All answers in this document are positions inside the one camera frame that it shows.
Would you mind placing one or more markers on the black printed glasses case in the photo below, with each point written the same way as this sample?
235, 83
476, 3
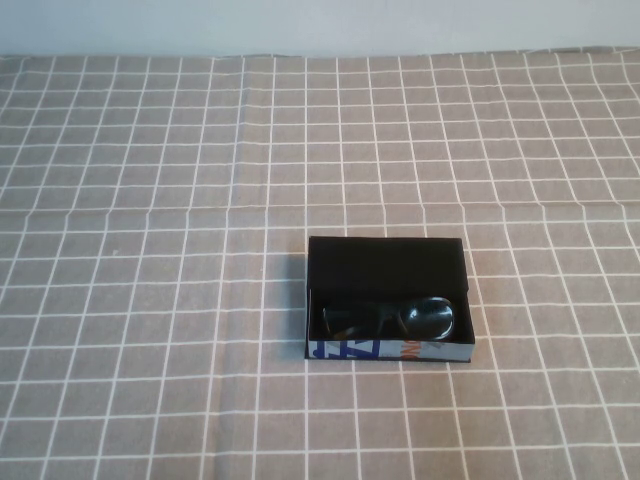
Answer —
385, 265

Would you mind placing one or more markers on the grey white-checked tablecloth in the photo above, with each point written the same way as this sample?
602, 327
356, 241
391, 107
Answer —
150, 300

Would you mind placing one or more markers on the black-framed glasses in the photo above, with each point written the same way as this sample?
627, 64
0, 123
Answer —
430, 314

